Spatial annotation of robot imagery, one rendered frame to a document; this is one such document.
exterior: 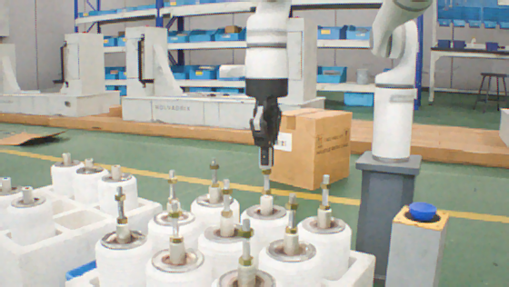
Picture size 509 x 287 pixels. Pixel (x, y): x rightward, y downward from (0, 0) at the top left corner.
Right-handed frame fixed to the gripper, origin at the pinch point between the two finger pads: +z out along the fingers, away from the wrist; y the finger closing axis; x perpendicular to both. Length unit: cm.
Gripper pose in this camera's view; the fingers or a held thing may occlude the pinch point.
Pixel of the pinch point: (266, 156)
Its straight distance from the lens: 76.1
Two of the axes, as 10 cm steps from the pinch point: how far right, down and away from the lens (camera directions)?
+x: -9.5, -0.6, 3.1
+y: 3.1, -2.0, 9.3
